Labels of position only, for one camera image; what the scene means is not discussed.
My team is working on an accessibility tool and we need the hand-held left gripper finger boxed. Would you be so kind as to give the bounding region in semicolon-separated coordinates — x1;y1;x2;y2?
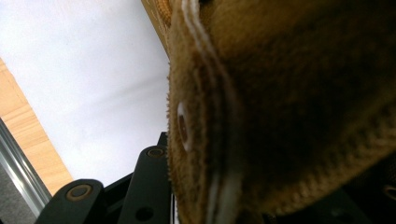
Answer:
157;131;171;148

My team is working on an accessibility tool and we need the tan suede boot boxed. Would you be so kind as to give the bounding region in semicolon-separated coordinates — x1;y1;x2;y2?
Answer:
166;0;396;224

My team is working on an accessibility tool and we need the white table mat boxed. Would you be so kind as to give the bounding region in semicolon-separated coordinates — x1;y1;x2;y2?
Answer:
0;0;176;188

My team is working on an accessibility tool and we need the aluminium floor rail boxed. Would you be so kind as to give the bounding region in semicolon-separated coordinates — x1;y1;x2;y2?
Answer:
0;118;53;218

